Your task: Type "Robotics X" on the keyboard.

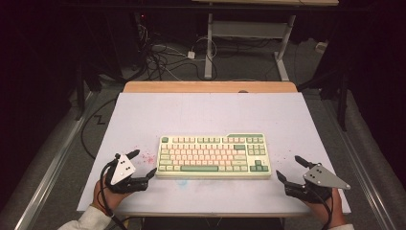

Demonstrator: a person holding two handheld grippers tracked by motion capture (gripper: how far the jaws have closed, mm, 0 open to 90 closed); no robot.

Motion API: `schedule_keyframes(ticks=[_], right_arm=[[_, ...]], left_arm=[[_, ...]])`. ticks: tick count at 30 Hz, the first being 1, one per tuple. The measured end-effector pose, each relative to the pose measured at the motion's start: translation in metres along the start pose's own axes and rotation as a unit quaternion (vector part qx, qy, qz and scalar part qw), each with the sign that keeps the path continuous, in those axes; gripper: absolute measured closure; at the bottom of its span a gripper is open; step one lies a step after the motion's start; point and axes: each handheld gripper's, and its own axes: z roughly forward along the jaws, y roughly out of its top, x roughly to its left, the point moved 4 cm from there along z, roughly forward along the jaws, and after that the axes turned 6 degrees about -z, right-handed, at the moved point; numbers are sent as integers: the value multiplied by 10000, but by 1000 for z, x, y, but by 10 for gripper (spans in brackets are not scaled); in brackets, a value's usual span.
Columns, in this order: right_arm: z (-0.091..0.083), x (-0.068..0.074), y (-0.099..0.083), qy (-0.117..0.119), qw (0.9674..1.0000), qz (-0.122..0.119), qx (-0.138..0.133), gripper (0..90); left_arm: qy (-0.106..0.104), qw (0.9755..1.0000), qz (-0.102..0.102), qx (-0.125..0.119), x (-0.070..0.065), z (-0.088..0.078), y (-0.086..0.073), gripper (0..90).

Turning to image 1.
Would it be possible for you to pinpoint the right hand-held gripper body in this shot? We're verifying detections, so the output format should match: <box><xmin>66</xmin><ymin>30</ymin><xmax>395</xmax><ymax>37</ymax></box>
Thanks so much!
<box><xmin>284</xmin><ymin>163</ymin><xmax>351</xmax><ymax>204</ymax></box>

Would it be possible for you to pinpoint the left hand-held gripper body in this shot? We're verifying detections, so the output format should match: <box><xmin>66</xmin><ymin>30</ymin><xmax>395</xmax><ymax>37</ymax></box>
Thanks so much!
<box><xmin>104</xmin><ymin>152</ymin><xmax>149</xmax><ymax>195</ymax></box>

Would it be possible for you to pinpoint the cream and green mechanical keyboard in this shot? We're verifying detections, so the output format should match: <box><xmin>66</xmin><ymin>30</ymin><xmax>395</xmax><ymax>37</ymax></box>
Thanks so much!
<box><xmin>155</xmin><ymin>132</ymin><xmax>272</xmax><ymax>180</ymax></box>

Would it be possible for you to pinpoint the person's left hand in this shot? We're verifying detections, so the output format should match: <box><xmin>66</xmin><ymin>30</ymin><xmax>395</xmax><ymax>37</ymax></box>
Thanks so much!
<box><xmin>92</xmin><ymin>176</ymin><xmax>132</xmax><ymax>214</ymax></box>

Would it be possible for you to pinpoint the person's right hand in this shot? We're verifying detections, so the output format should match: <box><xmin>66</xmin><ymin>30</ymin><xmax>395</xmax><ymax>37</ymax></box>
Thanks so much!
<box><xmin>304</xmin><ymin>187</ymin><xmax>348</xmax><ymax>228</ymax></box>

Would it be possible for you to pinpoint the black metal stand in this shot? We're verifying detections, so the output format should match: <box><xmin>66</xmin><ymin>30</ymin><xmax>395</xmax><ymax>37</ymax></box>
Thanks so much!
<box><xmin>74</xmin><ymin>61</ymin><xmax>86</xmax><ymax>122</ymax></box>

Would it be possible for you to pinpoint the wooden table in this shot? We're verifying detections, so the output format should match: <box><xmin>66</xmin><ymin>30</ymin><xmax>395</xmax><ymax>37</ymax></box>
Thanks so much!
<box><xmin>123</xmin><ymin>80</ymin><xmax>299</xmax><ymax>94</ymax></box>

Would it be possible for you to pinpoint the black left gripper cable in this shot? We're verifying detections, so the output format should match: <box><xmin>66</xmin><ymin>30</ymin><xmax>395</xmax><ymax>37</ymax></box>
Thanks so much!
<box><xmin>100</xmin><ymin>155</ymin><xmax>129</xmax><ymax>230</ymax></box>

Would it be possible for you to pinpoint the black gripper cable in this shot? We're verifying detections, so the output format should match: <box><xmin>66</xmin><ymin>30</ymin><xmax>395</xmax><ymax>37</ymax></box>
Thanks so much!
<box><xmin>100</xmin><ymin>155</ymin><xmax>129</xmax><ymax>230</ymax></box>
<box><xmin>307</xmin><ymin>186</ymin><xmax>334</xmax><ymax>230</ymax></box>

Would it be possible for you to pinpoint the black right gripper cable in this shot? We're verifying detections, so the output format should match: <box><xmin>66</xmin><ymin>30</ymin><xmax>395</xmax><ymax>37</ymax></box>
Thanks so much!
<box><xmin>307</xmin><ymin>186</ymin><xmax>334</xmax><ymax>230</ymax></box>

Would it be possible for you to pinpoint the metal floor rail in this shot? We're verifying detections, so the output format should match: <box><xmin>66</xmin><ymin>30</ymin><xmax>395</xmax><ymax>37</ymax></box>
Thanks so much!
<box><xmin>321</xmin><ymin>95</ymin><xmax>397</xmax><ymax>230</ymax></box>
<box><xmin>13</xmin><ymin>91</ymin><xmax>99</xmax><ymax>230</ymax></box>

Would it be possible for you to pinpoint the black floor cable loop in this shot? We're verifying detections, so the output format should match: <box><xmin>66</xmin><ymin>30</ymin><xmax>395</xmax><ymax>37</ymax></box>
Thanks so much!
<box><xmin>79</xmin><ymin>98</ymin><xmax>118</xmax><ymax>161</ymax></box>

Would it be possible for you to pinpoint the tangle of floor cables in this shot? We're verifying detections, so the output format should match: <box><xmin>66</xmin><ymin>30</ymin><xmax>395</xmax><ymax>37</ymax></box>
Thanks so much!
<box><xmin>135</xmin><ymin>12</ymin><xmax>218</xmax><ymax>82</ymax></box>

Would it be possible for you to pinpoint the white metal desk frame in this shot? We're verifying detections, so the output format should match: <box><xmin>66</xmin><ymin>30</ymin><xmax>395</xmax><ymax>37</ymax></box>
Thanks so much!
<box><xmin>191</xmin><ymin>0</ymin><xmax>340</xmax><ymax>81</ymax></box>

